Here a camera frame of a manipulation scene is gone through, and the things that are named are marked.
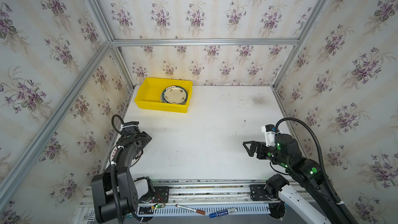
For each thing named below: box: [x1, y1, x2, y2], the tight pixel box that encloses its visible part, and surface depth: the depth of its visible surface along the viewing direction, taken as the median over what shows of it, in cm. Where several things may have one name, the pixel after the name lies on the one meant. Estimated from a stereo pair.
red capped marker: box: [175, 203, 206, 216], surface depth 71 cm
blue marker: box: [208, 207, 238, 219], surface depth 69 cm
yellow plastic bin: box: [134, 77, 194, 114], surface depth 111 cm
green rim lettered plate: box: [162, 85, 189, 105], surface depth 107 cm
